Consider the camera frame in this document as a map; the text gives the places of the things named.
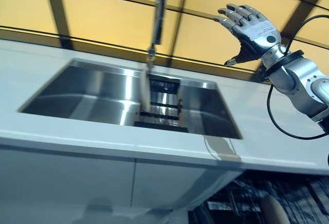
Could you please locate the white cabinet door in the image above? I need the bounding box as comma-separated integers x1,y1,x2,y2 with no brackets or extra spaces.
0,144,136,211
131,157,244,211

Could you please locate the black wire dishwasher rack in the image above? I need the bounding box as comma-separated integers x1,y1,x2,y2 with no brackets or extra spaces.
205,179,329,224

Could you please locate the black dish drying rack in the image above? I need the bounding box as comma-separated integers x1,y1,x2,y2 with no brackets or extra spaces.
133,73,190,134

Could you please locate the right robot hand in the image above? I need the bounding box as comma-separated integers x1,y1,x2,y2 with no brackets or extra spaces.
214,3,282,67

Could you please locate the black built-in dishwasher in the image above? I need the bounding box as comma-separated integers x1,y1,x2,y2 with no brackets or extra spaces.
187,170,329,224

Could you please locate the chrome kitchen faucet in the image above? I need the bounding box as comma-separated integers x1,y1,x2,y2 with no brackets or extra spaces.
146,0,169,68

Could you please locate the stainless steel sink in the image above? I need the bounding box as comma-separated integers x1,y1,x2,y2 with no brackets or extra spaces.
17,58,244,140

